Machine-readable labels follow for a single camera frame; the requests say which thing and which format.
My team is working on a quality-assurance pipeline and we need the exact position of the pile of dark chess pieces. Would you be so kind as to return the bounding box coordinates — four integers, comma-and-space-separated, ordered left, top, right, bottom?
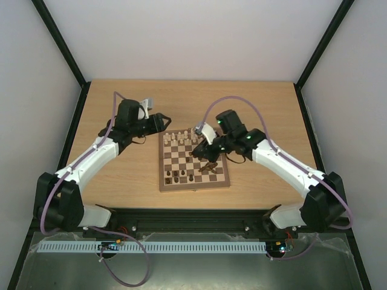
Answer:
199, 162, 218, 174

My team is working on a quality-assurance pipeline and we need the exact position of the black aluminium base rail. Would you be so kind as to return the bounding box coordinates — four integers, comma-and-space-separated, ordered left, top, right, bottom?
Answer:
30, 207, 306, 239

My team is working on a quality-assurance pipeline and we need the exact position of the row of light chess pieces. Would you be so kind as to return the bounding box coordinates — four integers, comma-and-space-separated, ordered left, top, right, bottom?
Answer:
161, 128, 203, 146

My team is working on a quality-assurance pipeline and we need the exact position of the light blue slotted cable duct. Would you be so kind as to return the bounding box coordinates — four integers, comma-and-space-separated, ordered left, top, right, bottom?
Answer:
36, 241, 267, 254

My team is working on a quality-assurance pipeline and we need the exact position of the black frame post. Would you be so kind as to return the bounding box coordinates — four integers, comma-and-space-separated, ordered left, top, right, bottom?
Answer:
294, 0, 356, 90
31, 0, 90, 88

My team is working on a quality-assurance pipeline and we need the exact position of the black frame post left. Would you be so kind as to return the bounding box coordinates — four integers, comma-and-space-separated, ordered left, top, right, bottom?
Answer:
31, 0, 90, 88

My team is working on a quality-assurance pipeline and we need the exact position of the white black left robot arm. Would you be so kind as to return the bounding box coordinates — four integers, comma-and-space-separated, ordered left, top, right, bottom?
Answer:
33, 98, 172, 235

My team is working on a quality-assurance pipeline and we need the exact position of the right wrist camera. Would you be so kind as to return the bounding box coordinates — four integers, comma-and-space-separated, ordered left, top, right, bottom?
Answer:
195, 122, 217, 145

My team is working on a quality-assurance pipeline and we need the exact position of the black frame post right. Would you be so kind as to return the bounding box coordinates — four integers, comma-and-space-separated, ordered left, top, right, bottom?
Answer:
294, 0, 356, 90

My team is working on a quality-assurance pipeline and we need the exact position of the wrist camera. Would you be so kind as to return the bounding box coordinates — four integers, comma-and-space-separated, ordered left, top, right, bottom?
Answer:
138, 98, 154, 120
195, 122, 217, 145

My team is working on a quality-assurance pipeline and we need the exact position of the wooden chess board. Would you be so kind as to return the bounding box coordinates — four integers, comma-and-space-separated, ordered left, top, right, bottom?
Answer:
158, 130, 230, 192

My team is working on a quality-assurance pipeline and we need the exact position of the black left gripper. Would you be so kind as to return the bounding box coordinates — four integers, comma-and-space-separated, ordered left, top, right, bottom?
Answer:
130, 112, 172, 137

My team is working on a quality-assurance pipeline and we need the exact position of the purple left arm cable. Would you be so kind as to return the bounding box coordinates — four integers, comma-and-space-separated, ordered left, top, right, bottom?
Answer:
40, 91, 128, 236

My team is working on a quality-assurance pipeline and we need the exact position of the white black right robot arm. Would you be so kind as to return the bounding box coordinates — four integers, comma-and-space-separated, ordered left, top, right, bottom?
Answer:
192, 110, 345, 237

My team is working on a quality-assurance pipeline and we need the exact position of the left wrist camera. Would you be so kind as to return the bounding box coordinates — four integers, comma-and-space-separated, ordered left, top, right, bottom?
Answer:
138, 98, 154, 120

